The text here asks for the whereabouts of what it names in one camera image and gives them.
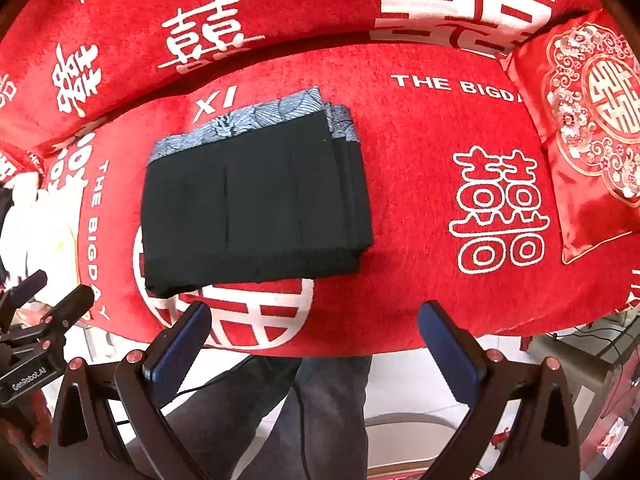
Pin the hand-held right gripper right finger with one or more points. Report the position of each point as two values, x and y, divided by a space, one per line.
447 355

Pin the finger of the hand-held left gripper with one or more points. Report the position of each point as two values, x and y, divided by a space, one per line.
27 287
70 307

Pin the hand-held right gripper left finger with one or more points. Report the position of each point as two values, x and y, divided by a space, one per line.
180 355

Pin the black pants with grey waistband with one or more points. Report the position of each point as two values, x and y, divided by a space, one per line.
260 210

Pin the white cloth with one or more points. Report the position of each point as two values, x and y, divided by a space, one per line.
40 230

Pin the person's left leg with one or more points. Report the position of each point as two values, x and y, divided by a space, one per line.
235 410

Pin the person's leg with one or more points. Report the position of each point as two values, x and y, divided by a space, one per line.
235 410
335 410

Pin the dark cloth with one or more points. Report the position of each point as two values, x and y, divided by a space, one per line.
6 210

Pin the person's right leg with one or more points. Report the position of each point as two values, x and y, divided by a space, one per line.
335 410

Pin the grey low table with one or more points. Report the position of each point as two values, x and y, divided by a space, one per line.
585 365

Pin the person's legs in grey jeans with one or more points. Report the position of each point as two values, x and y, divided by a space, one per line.
301 435

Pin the red printed sofa cover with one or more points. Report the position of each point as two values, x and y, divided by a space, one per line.
425 160

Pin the red embroidered cushion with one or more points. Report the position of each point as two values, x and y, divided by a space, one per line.
590 135

